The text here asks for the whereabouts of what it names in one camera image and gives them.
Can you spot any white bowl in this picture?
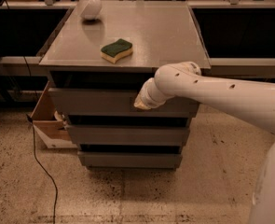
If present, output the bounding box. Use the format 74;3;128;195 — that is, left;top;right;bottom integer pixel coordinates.
80;0;102;21

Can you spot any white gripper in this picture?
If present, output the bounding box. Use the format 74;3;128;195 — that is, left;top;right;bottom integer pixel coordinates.
133;77;172;110

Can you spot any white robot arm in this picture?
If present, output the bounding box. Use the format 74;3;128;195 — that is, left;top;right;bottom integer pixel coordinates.
134;62;275;224

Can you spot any grey middle drawer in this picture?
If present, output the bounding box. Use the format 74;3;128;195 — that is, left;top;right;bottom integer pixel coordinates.
67;125;189;147

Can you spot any grey drawer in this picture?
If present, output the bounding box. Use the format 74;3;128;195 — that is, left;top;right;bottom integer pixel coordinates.
48;88;199;118
67;125;189;147
77;151;182;169

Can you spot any grey bottom drawer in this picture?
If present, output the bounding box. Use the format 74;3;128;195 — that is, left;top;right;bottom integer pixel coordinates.
77;151;182;169

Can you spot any black floor cable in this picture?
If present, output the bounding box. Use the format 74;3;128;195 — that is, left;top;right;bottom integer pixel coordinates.
26;114;59;224

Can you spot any grey drawer cabinet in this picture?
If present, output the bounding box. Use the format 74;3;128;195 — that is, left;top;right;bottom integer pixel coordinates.
38;0;212;171

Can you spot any green yellow sponge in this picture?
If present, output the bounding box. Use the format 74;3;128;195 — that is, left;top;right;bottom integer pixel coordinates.
101;39;132;63

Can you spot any grey top drawer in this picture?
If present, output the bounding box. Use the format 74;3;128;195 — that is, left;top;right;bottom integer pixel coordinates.
48;88;199;118

